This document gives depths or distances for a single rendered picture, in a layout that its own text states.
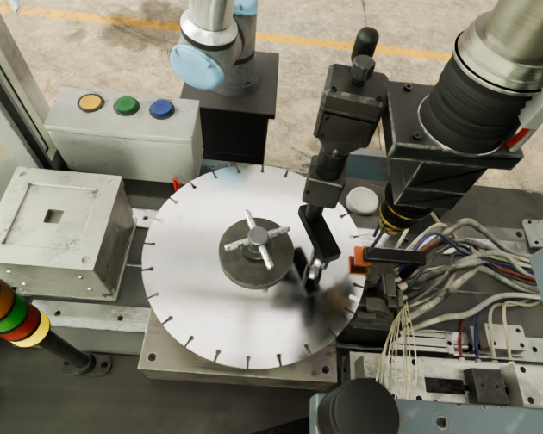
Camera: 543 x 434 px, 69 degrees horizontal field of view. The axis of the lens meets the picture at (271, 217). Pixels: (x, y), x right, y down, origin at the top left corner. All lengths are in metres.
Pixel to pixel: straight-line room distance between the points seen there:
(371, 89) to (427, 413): 0.33
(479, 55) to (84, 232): 0.59
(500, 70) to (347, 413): 0.29
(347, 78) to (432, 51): 2.47
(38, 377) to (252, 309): 0.41
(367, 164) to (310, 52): 1.90
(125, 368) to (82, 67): 1.94
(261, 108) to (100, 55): 1.59
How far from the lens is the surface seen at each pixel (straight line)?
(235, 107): 1.07
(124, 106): 0.86
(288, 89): 2.28
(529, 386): 0.74
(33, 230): 0.74
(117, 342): 0.78
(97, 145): 0.88
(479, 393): 0.70
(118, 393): 0.77
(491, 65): 0.33
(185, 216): 0.63
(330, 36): 2.71
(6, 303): 0.49
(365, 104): 0.37
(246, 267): 0.57
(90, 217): 0.72
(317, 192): 0.47
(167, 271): 0.59
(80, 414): 0.78
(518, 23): 0.32
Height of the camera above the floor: 1.48
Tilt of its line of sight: 59 degrees down
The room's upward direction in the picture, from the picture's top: 9 degrees clockwise
